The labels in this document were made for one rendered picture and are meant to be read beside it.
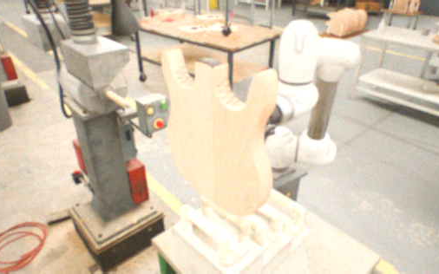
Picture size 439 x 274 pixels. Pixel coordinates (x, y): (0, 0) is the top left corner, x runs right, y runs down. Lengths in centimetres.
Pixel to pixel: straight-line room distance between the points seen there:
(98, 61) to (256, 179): 86
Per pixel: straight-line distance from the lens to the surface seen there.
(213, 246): 104
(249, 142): 69
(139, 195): 234
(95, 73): 137
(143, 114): 189
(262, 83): 61
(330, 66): 154
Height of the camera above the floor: 189
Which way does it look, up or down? 31 degrees down
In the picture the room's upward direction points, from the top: straight up
